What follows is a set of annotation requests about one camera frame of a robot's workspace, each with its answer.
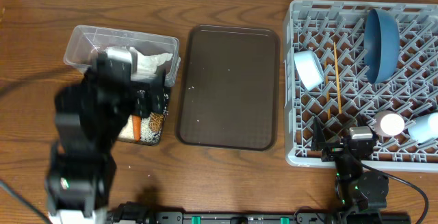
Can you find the light blue bowl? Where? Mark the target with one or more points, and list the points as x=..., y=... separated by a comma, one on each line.
x=309, y=69

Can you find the wooden chopstick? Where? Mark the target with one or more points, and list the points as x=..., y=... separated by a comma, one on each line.
x=339, y=98
x=326, y=81

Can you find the black waste tray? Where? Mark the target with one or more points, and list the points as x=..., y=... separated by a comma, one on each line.
x=161, y=128

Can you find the white tissue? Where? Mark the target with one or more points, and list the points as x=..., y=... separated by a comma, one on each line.
x=147, y=64

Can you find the dark blue plate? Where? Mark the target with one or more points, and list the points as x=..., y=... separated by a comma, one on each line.
x=382, y=43

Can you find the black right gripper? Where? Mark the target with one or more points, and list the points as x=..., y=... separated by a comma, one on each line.
x=332, y=149

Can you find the brown mushroom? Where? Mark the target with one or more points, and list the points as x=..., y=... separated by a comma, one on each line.
x=155, y=122

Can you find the clear plastic bin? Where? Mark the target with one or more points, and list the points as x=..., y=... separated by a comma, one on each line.
x=86, y=42

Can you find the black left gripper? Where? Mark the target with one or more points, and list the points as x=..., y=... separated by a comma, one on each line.
x=145, y=105

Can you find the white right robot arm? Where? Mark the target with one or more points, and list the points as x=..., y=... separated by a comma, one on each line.
x=362, y=193

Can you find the grey dishwasher rack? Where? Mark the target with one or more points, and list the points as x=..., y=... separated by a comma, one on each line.
x=314, y=25

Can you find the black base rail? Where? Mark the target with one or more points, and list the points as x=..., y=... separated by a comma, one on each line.
x=239, y=218

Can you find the light blue cup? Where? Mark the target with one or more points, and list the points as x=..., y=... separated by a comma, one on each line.
x=424, y=128

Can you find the white rice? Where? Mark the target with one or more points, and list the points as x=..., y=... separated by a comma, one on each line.
x=147, y=131

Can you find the pink cup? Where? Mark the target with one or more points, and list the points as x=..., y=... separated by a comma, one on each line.
x=388, y=123

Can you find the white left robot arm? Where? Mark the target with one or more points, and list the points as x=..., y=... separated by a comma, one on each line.
x=89, y=117

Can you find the brown serving tray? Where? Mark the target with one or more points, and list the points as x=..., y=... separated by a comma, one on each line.
x=230, y=88

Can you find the orange carrot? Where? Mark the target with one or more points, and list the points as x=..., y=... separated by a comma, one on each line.
x=136, y=122

